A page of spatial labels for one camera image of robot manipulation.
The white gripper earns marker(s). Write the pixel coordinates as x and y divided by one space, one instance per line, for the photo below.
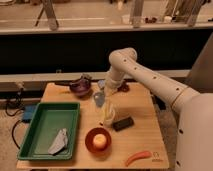
111 86

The blue plastic fork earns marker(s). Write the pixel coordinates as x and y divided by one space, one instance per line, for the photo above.
99 98

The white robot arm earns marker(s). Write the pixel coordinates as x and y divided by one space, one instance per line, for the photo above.
194 151

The dark red grapes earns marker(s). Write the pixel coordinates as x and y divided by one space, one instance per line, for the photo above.
124 87

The purple bowl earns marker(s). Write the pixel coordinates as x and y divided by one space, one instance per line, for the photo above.
80 87

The black rectangular sponge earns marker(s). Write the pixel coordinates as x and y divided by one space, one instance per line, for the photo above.
122 124

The red-brown bowl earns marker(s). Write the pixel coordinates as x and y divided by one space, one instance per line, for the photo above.
89 140

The grey crumpled cloth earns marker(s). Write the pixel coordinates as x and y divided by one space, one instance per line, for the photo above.
60 142

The orange carrot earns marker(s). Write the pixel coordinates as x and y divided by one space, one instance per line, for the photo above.
136 156

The green plastic tray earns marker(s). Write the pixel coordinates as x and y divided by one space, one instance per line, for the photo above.
48 119

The blue box on floor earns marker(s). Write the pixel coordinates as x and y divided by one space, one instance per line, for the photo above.
28 113

